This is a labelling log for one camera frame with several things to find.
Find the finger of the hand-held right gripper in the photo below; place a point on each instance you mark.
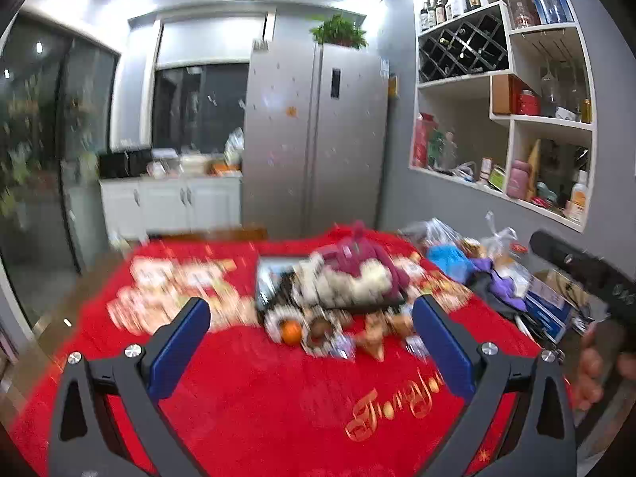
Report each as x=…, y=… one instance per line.
x=559, y=253

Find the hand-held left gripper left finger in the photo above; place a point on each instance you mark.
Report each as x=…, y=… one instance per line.
x=181, y=350

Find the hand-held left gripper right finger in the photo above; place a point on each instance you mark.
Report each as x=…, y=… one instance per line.
x=442, y=350

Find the orange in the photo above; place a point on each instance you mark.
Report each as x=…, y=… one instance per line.
x=292, y=333

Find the grey shallow box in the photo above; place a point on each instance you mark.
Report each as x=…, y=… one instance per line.
x=271, y=278

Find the person's right hand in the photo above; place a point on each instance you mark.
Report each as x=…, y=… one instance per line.
x=590, y=372

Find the cardboard box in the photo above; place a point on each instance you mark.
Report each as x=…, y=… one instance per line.
x=554, y=303

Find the white bottle with orange label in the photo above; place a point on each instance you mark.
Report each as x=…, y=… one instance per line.
x=578, y=201

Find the clear bag of snacks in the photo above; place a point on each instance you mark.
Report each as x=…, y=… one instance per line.
x=502, y=241

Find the purple cloth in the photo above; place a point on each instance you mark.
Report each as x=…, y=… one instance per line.
x=499, y=283

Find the pink container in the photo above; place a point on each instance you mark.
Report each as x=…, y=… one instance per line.
x=517, y=180

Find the blue plastic bag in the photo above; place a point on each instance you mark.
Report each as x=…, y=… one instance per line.
x=449, y=261

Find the green card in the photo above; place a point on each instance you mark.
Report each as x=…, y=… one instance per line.
x=498, y=178

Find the small framed certificate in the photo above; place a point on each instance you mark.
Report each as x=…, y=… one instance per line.
x=485, y=170

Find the red bear-print blanket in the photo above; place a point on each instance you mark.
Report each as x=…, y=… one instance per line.
x=278, y=407

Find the clear bag with red contents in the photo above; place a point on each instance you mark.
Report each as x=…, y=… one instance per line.
x=437, y=233

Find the white plush toy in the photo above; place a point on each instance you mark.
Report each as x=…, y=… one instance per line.
x=343, y=285

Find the magenta plush toy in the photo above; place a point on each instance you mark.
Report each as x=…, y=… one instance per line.
x=355, y=253

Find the white base cabinet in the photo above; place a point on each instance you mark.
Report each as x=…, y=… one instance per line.
x=169, y=203

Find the red tin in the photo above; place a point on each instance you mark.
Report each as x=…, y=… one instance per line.
x=528, y=103

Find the green carton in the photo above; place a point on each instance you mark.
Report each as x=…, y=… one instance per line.
x=436, y=151

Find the brown box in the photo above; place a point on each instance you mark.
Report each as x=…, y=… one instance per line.
x=504, y=94

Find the hanging wine glasses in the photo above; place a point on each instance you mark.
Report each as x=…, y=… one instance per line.
x=561, y=82

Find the red carton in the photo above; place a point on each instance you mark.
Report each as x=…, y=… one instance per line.
x=421, y=141

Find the orange package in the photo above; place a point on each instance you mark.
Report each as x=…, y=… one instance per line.
x=226, y=170

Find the black microwave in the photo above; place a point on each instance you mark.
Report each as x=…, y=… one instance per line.
x=124, y=164

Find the printed snack bag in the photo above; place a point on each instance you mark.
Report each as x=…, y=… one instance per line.
x=234, y=149

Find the dark wine rack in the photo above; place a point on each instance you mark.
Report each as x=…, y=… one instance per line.
x=464, y=47

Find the glass sliding door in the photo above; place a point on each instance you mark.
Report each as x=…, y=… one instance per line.
x=44, y=159

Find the clear bottle case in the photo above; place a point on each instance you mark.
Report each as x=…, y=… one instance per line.
x=520, y=7

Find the silver refrigerator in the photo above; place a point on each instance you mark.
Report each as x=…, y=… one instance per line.
x=313, y=134

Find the orange fridge magnet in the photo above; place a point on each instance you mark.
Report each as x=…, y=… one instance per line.
x=291, y=110

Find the row of liquor bottles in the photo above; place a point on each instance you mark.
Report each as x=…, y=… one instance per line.
x=449, y=5

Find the green potted plant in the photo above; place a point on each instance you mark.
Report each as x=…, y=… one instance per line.
x=340, y=32

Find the white wall shelf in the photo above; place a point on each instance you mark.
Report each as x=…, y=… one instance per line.
x=512, y=126

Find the orange wall notice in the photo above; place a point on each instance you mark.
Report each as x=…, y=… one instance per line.
x=394, y=87

